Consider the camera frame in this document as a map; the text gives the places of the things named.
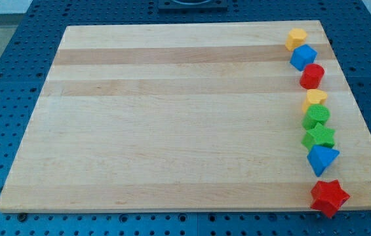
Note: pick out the green star block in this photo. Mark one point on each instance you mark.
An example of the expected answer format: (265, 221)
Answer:
(319, 135)

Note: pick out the red star block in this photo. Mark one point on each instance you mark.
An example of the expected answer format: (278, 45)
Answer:
(328, 197)

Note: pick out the wooden board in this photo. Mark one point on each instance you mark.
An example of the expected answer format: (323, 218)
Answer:
(183, 118)

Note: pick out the yellow heart block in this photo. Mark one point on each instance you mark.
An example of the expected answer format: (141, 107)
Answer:
(314, 96)

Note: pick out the green cylinder block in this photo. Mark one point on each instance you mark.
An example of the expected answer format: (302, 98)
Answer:
(315, 113)

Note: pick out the red cylinder block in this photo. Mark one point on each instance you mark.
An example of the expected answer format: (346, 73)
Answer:
(311, 76)

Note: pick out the blue cube block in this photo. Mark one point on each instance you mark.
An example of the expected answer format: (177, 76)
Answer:
(303, 56)

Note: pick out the yellow hexagon block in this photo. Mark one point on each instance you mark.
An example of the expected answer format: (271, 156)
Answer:
(296, 38)

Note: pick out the blue triangle block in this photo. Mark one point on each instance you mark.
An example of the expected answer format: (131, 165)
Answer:
(320, 158)

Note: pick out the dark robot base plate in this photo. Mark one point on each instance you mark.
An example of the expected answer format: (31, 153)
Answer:
(165, 5)

